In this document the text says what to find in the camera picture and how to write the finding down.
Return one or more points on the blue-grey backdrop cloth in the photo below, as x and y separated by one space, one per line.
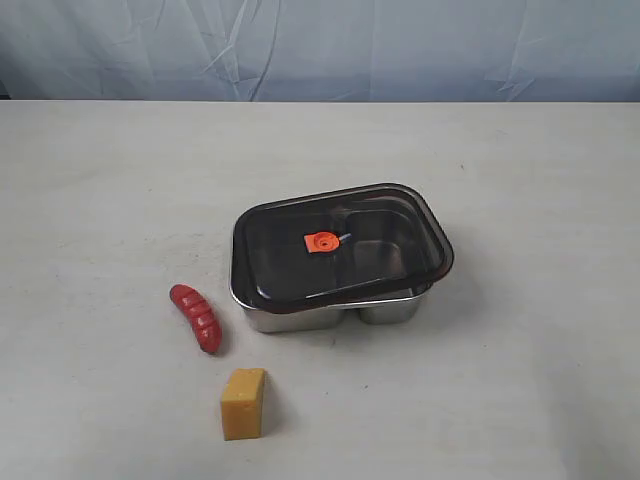
353 51

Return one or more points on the red toy sausage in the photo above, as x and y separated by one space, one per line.
200 315

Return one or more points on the yellow toy cheese block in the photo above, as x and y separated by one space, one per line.
241 404

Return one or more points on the dark transparent box lid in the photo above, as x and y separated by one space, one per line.
337 247

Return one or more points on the stainless steel lunch box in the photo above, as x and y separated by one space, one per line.
396 307

